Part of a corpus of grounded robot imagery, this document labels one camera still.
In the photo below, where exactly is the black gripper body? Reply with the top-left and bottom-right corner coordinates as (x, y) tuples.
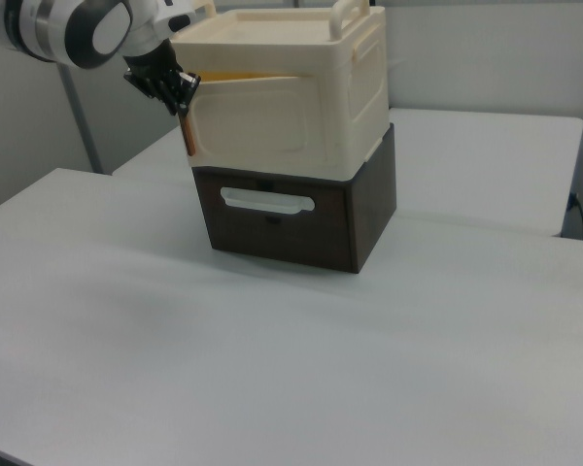
(122, 40), (201, 107)

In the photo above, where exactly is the orange door handle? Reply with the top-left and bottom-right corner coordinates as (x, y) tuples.
(180, 113), (197, 157)

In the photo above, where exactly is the cream cabinet door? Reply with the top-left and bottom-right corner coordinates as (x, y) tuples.
(186, 74), (332, 165)

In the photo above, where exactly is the cream plastic cabinet box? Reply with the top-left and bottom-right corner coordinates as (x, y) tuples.
(170, 0), (391, 183)

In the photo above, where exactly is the dark brown drawer box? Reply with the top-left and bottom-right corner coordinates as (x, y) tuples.
(189, 121), (398, 276)

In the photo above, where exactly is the grey partition post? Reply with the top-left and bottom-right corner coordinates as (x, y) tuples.
(56, 60), (104, 175)

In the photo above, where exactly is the white drawer handle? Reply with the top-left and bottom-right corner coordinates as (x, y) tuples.
(220, 186), (316, 216)

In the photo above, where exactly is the black power cable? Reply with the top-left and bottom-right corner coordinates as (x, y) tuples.
(567, 192), (583, 242)

